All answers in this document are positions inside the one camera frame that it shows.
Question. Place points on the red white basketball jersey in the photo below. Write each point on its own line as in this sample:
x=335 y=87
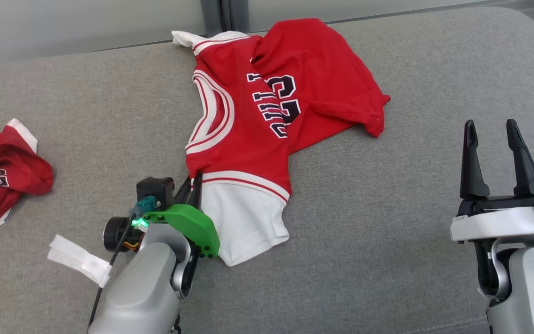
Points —
x=257 y=153

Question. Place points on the red white basketball shorts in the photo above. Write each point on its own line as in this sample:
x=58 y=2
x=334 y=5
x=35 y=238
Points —
x=3 y=185

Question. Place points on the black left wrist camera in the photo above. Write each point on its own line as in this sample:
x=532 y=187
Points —
x=155 y=188

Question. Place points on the grey partition post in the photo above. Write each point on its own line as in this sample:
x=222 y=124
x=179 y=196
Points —
x=223 y=16

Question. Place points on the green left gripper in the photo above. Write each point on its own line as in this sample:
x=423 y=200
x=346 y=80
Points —
x=193 y=222

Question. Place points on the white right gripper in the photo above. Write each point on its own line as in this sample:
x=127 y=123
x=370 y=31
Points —
x=499 y=222

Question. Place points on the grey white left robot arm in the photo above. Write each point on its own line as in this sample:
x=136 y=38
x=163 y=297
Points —
x=142 y=287

